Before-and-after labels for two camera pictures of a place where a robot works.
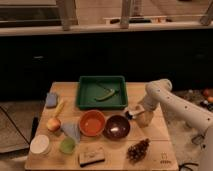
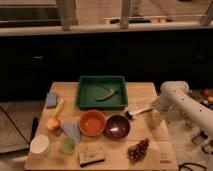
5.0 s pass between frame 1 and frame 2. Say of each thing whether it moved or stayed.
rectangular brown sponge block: stayed
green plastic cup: stayed
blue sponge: stayed
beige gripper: moved
